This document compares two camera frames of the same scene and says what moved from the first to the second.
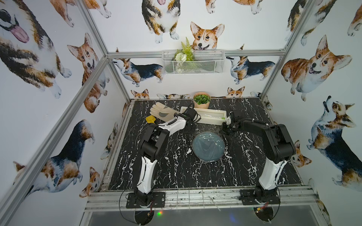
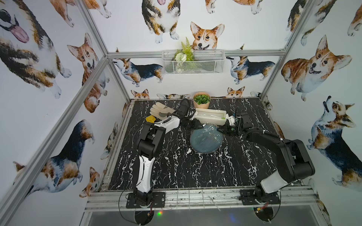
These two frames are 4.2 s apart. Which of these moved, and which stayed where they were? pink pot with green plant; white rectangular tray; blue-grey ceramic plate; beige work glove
Moved: blue-grey ceramic plate
Stayed: beige work glove; pink pot with green plant; white rectangular tray
